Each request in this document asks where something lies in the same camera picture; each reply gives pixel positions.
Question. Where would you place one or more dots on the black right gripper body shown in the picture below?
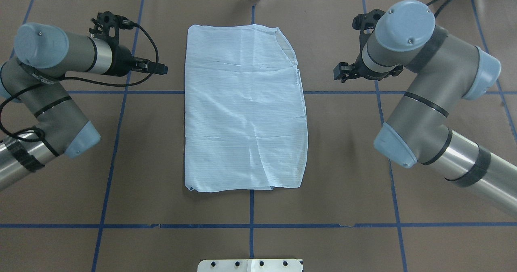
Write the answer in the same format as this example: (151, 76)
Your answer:
(360, 72)

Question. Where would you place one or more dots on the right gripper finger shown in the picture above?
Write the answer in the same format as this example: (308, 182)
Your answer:
(350, 71)
(341, 72)

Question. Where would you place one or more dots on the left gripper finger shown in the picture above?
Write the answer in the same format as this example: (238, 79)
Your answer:
(139, 64)
(157, 68)

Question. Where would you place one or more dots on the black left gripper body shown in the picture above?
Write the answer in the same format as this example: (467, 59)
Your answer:
(121, 63)

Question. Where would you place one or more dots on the light blue striped shirt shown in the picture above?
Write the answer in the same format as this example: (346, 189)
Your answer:
(245, 116)

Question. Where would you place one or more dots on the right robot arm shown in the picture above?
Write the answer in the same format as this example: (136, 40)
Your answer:
(447, 70)

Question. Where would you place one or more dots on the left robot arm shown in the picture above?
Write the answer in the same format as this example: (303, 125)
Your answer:
(45, 56)

